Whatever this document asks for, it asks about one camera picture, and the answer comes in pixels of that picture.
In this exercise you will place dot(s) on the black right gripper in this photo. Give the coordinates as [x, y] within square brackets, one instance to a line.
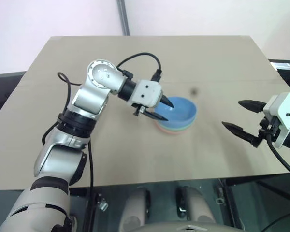
[268, 130]

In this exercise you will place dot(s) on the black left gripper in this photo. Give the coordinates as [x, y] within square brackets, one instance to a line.
[139, 109]

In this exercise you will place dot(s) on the blue bowl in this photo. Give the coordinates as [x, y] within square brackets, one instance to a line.
[183, 111]

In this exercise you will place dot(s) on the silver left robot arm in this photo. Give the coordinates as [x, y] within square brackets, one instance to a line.
[96, 77]

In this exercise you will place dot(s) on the pink bowl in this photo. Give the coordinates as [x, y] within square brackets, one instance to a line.
[169, 132]

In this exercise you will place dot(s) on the green bowl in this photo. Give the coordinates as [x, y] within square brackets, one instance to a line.
[183, 129]

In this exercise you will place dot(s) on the black furniture piece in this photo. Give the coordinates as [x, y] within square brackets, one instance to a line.
[284, 70]

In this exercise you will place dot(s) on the silver metal table clip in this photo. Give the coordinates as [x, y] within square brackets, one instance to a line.
[102, 205]
[219, 196]

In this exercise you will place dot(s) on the grey metal pole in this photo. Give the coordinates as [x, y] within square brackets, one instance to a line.
[124, 17]

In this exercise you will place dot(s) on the grey rounded right robot leg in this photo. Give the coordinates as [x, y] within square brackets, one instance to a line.
[198, 207]

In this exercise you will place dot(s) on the grey rounded robot leg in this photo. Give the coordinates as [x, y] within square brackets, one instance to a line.
[198, 207]
[135, 210]

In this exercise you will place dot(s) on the grey rounded left robot leg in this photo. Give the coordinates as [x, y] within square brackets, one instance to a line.
[135, 210]

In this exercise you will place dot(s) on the grey robot torso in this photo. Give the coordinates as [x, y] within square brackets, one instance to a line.
[183, 228]

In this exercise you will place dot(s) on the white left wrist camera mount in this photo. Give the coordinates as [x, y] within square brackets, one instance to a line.
[147, 93]

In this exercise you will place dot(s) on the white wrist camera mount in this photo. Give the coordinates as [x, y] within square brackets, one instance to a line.
[286, 111]
[147, 93]

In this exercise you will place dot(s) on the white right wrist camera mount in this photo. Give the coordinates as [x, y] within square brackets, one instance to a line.
[286, 111]

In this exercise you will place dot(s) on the black table frame bar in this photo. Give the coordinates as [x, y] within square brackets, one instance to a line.
[232, 205]

